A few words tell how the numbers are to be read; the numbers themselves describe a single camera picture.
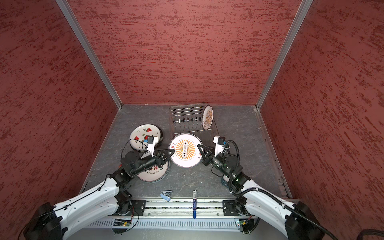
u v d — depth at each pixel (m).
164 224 0.77
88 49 0.87
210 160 0.65
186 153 0.73
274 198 0.48
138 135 1.00
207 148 0.68
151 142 0.66
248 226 0.70
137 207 0.75
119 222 0.73
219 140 0.64
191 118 1.01
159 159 0.65
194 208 0.74
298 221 0.41
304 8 0.71
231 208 0.74
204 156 0.68
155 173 0.85
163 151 0.67
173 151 0.71
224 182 0.79
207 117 1.02
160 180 0.81
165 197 0.77
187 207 0.76
